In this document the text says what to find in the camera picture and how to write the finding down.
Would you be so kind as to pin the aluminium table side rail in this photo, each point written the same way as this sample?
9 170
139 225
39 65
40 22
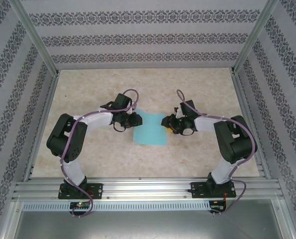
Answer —
245 99
49 99

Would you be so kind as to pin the grey sheet metal tray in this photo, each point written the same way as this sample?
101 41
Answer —
148 226

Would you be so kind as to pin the aluminium frame post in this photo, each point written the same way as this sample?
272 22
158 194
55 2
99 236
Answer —
36 37
256 37

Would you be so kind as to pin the aluminium mounting rail beam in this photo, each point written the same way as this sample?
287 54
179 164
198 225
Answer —
148 188

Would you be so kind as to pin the teal paper sheet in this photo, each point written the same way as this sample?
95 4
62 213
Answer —
150 129

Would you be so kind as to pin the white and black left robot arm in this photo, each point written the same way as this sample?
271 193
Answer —
70 171

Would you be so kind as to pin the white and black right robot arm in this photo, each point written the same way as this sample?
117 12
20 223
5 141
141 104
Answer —
222 171

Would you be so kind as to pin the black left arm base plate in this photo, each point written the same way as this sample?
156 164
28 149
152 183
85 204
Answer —
97 190

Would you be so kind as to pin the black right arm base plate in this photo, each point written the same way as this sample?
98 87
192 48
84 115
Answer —
196 190

